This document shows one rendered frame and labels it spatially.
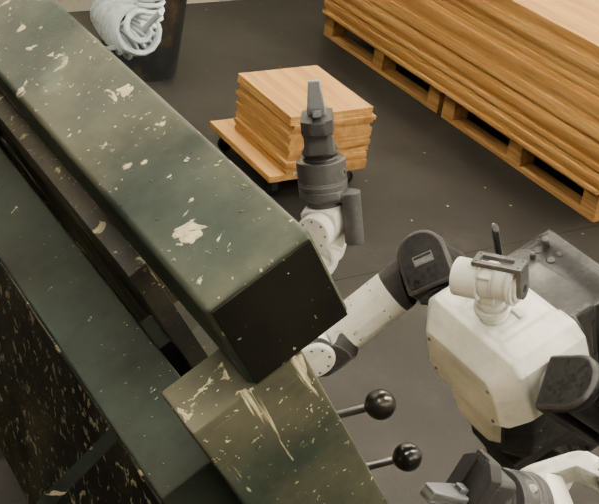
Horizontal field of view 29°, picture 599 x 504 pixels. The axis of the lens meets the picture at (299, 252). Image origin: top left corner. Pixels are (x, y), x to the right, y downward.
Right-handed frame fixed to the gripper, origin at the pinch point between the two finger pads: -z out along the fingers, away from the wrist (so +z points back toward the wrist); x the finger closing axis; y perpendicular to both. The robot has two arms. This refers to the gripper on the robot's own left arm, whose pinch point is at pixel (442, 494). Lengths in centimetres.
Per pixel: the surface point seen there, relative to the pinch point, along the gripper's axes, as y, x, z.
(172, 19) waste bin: 436, 18, 210
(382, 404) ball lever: 6.3, -7.2, -11.2
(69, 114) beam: 17, -25, -59
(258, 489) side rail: -14.8, -7.7, -45.5
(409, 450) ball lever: 6.9, -1.3, -1.1
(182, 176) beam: 0, -27, -57
